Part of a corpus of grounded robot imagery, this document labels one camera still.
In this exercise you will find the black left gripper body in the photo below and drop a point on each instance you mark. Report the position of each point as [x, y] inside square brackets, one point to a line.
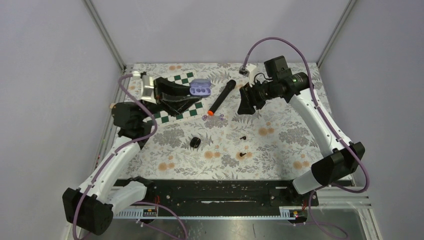
[154, 107]

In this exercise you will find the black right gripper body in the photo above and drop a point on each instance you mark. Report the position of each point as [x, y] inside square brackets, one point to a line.
[263, 92]

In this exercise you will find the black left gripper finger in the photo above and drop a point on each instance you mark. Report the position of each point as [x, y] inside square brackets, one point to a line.
[176, 105]
[168, 89]

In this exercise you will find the purple earbud charging case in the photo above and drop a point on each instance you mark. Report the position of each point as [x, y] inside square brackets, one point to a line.
[200, 87]

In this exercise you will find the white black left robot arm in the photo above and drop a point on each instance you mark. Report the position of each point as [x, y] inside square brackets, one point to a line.
[91, 206]

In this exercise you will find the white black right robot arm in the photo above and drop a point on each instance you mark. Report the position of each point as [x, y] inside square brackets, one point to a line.
[340, 156]

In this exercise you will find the green white checkered board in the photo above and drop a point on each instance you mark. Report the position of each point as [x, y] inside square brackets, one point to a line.
[196, 110]

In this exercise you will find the black marker orange cap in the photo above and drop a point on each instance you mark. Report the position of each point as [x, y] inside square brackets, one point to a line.
[230, 85]

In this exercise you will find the small purple ear tips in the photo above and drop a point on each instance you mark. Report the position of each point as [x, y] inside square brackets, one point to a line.
[220, 117]

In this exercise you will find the black round cap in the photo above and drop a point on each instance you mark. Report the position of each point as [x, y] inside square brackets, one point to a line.
[195, 142]

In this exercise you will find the floral patterned table mat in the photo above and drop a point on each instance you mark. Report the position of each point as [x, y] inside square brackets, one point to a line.
[278, 145]

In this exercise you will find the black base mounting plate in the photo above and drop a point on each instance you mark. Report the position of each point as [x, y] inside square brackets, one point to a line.
[225, 196]

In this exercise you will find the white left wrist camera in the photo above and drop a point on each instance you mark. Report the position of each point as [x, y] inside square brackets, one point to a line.
[147, 90]

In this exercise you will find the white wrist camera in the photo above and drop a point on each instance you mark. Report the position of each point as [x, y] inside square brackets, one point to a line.
[147, 90]
[249, 70]

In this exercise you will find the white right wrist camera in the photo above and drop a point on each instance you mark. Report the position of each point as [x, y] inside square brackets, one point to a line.
[249, 70]

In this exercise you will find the white slotted cable duct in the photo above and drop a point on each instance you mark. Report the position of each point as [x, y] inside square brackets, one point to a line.
[144, 212]

